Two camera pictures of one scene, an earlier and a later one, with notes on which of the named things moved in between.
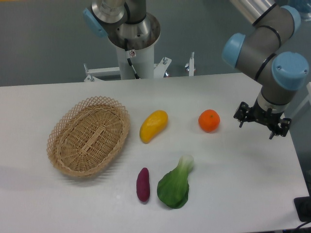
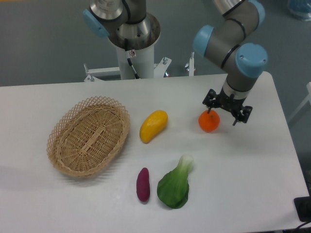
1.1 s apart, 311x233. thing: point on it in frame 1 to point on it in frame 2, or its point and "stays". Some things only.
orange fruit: (209, 120) stays
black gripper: (257, 113) to (223, 100)
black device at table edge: (303, 207) stays
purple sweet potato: (143, 185) stays
